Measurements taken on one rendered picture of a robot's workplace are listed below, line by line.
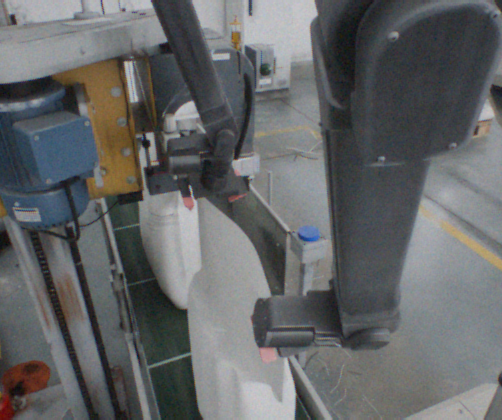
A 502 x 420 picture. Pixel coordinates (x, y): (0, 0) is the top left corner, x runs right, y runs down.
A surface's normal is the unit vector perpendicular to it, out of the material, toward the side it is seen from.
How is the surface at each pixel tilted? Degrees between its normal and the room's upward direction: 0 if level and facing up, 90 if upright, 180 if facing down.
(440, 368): 0
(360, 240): 117
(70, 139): 90
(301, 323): 28
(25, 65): 90
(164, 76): 90
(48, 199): 91
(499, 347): 0
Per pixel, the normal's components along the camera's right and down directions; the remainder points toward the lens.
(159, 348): 0.00, -0.85
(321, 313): 0.28, -0.52
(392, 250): 0.15, 0.84
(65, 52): 0.87, 0.25
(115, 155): 0.38, 0.48
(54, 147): 0.74, 0.36
